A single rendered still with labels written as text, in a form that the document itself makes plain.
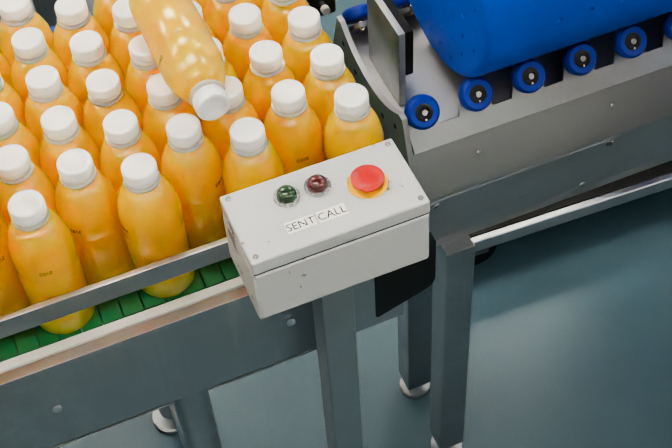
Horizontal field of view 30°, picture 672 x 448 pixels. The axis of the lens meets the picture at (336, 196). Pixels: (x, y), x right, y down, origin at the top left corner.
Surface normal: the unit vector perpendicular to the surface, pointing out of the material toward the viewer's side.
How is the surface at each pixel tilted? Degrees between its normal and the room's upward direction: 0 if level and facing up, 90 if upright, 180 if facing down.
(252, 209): 0
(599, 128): 71
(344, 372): 90
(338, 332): 90
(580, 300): 0
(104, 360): 90
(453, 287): 90
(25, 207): 0
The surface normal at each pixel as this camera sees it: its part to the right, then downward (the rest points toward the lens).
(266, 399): -0.05, -0.64
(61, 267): 0.65, 0.56
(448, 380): 0.39, 0.69
